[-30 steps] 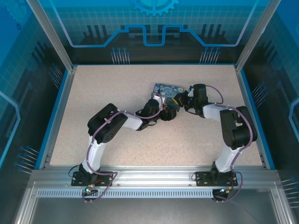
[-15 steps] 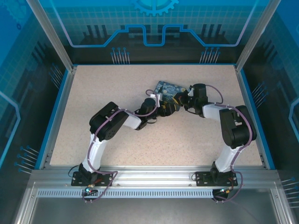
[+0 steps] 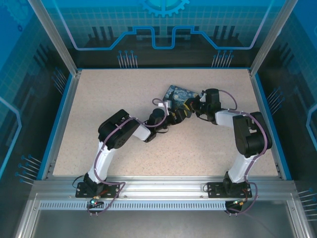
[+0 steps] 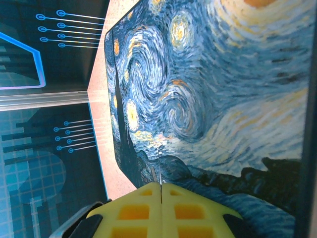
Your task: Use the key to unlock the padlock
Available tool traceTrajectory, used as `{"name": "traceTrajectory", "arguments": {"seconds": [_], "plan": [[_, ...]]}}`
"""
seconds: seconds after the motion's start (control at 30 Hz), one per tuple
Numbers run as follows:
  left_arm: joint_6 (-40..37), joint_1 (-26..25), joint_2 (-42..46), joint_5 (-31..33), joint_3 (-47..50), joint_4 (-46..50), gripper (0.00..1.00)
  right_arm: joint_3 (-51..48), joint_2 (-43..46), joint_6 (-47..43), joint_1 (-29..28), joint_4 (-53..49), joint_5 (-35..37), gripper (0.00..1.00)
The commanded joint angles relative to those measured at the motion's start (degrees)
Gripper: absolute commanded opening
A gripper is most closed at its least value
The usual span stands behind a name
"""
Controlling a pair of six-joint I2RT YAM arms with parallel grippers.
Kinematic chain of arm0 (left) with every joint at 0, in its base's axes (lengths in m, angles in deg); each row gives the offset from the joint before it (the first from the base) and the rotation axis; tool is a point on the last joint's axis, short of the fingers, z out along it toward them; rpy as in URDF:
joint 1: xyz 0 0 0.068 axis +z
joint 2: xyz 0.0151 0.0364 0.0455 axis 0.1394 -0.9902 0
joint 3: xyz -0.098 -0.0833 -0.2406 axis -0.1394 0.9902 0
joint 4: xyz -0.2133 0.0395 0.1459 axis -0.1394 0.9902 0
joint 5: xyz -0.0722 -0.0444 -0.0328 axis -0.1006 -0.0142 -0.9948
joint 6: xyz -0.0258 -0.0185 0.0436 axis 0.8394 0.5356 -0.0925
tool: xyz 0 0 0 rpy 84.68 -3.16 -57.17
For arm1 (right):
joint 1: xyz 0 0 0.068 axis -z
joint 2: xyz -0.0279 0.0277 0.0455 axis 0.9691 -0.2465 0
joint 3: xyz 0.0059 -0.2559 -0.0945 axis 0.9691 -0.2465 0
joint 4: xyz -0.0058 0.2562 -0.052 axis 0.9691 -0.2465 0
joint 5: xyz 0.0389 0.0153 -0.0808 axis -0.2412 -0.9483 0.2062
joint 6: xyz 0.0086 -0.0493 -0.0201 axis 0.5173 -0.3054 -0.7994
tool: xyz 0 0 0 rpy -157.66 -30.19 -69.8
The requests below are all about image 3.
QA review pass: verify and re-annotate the blue table edge strip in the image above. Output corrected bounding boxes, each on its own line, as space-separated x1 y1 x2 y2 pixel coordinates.
254 71 293 181
36 73 75 181

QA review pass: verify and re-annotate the aluminium cross rail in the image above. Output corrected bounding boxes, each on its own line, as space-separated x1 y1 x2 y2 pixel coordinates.
31 175 297 199

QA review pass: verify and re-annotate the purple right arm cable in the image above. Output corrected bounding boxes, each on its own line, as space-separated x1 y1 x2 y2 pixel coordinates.
218 89 273 217

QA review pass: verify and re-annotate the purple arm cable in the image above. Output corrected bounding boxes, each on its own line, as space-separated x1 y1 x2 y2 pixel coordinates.
218 89 273 217
86 97 172 217

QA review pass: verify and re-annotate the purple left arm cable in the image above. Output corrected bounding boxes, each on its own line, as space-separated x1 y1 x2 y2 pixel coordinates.
86 97 172 217

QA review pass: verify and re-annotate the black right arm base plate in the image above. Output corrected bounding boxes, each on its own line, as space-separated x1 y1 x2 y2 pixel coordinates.
206 181 254 199

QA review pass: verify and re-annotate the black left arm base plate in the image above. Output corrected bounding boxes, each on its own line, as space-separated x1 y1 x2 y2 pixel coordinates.
75 181 122 199

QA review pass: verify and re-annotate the aluminium frame post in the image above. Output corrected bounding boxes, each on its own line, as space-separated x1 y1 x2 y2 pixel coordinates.
248 0 300 77
26 0 83 77

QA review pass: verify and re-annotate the slotted metal cable duct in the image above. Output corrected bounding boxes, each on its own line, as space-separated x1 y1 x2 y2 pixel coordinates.
38 201 249 211

